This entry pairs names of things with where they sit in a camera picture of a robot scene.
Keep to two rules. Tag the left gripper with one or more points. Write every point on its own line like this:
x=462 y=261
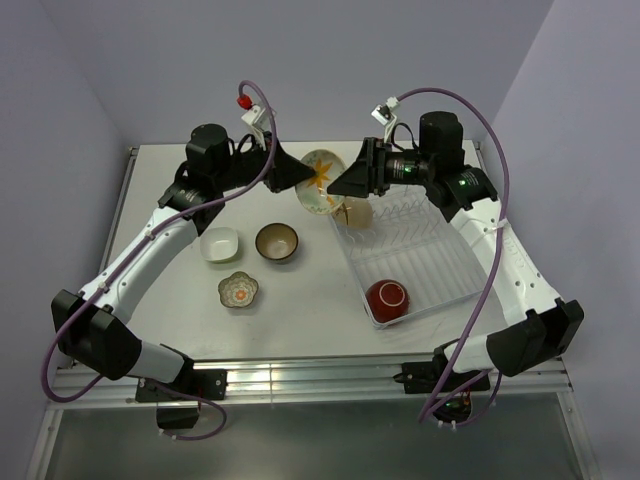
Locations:
x=285 y=171

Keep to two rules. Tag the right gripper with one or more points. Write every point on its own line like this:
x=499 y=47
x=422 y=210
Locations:
x=367 y=174

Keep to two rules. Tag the floral leaf pattern bowl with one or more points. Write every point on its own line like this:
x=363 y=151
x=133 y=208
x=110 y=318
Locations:
x=313 y=193

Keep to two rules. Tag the red bowl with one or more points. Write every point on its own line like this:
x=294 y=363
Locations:
x=388 y=300

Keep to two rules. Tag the beige bowl with flower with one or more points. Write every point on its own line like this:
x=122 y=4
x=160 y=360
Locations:
x=354 y=213

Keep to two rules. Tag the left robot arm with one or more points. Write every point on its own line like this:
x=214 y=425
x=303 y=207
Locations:
x=91 y=326

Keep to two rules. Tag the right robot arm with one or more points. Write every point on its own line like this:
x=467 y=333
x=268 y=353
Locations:
x=540 y=323

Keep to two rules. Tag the flower shaped patterned dish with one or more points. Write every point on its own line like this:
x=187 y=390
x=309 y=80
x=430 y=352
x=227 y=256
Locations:
x=238 y=291

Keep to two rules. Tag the brown rimmed beige bowl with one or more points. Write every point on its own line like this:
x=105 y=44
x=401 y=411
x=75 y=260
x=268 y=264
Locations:
x=277 y=242

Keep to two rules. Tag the white square bowl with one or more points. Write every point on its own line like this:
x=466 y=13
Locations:
x=218 y=245

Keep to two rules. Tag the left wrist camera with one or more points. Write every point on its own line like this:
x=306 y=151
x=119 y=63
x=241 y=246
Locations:
x=255 y=118

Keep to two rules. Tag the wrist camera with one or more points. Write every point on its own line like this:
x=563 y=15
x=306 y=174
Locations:
x=255 y=118
x=386 y=116

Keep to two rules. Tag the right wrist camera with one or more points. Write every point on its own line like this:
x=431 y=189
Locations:
x=386 y=116

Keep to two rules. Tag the white wire dish rack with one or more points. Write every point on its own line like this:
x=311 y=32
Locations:
x=410 y=242

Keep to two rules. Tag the aluminium frame rail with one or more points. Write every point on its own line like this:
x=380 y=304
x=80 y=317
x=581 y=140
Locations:
x=351 y=378

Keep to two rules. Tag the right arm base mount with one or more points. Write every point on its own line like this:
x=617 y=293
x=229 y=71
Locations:
x=422 y=377

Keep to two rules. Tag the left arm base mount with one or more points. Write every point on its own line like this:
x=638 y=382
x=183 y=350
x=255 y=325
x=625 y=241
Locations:
x=179 y=404

